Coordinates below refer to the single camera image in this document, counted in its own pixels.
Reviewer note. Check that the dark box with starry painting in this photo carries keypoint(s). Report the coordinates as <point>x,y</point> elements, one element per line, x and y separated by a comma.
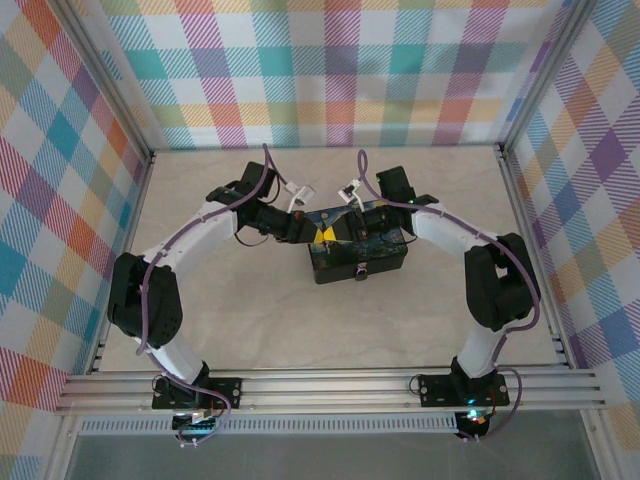
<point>385,247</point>

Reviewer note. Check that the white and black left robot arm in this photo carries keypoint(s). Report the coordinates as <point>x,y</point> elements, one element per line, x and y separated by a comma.
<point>150,310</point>

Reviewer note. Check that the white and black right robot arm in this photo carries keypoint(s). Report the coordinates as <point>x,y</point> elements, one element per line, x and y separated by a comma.
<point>500,290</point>

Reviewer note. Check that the black controller board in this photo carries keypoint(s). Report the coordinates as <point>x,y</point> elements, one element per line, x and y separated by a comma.
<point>197,427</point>
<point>475,419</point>

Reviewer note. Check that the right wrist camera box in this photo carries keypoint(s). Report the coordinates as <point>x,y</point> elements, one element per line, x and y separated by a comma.
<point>348,191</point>

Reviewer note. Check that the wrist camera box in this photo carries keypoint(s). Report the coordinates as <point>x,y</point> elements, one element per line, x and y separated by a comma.
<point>348,191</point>
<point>303,196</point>

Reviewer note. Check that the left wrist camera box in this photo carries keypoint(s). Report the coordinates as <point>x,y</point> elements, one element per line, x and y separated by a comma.
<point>303,196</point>

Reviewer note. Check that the aluminium table side rail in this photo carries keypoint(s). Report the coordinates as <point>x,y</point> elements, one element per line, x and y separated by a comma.
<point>522,210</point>
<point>98,357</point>

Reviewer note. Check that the long aluminium base rail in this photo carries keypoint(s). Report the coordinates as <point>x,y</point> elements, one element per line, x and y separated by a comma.
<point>325,387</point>

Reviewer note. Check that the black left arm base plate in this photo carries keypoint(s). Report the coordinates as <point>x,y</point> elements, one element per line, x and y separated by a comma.
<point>220,386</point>

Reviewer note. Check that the aluminium frame post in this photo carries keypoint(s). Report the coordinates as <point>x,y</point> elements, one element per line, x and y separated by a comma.
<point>109,80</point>
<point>542,75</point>

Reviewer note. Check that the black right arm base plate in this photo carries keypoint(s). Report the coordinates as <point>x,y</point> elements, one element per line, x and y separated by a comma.
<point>435,392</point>

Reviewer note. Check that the aluminium frame leg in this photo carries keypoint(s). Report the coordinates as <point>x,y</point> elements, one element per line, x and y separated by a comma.
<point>597,450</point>
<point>60,450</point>

